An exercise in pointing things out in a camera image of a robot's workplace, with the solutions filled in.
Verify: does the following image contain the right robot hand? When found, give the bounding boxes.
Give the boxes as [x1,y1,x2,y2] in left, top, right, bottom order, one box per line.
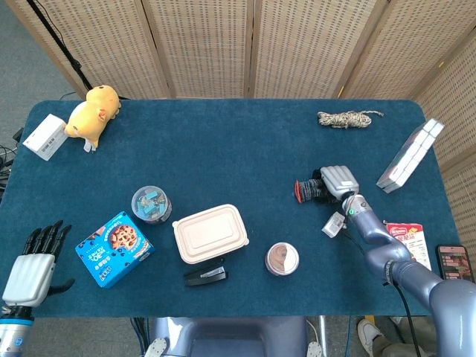
[312,165,361,205]

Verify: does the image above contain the blue cookie box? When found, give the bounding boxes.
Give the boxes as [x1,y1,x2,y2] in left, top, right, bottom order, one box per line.
[74,210,155,289]

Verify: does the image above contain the small white box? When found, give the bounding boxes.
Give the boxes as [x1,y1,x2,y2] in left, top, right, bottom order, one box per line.
[321,211,347,239]

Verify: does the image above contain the white cardboard box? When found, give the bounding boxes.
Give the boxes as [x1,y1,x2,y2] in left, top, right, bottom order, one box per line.
[22,114,69,161]

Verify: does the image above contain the woven folding screen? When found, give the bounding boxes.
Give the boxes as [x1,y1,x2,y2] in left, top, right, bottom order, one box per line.
[5,0,476,267]

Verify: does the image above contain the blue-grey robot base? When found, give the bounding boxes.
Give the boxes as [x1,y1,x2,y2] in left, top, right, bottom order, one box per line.
[143,315,325,357]

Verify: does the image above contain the white sneaker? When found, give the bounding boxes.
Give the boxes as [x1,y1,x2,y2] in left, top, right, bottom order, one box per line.
[356,318,385,357]

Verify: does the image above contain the yellow plush toy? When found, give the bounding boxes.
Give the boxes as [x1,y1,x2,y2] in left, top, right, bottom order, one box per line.
[65,85,122,152]

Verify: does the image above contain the round jar brown white contents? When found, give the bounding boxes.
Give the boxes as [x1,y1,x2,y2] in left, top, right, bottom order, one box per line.
[264,242,300,277]

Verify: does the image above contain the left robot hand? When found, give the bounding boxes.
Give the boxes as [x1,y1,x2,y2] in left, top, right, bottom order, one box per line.
[1,219,76,308]

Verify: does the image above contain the black cables bundle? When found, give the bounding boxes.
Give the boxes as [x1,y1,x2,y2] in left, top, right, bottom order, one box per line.
[0,127,25,204]

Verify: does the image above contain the black stapler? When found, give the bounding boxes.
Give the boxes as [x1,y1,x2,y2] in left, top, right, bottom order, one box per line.
[184,259,228,287]

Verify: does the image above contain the red and white snack box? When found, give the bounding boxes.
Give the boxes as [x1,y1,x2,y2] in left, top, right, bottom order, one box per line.
[385,222,433,271]

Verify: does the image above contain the clear jar of binder clips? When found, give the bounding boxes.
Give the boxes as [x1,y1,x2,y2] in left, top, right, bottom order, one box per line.
[131,185,173,225]

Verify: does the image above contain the beige lidded lunch box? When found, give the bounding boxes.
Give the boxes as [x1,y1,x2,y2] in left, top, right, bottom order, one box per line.
[172,203,250,265]

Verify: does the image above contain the long white carton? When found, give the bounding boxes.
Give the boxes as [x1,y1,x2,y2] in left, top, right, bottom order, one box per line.
[376,118,446,194]

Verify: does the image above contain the black tripod stand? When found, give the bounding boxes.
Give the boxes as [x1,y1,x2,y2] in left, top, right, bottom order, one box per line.
[25,0,129,100]

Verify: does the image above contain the blue table mat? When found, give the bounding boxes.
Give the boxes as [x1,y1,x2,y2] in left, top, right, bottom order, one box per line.
[0,98,460,319]

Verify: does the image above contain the coiled beige rope bundle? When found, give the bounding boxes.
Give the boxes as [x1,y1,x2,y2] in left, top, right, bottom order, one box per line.
[317,109,385,130]

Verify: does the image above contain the smartphone with lit screen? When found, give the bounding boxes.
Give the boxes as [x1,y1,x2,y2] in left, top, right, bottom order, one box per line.
[435,244,476,284]

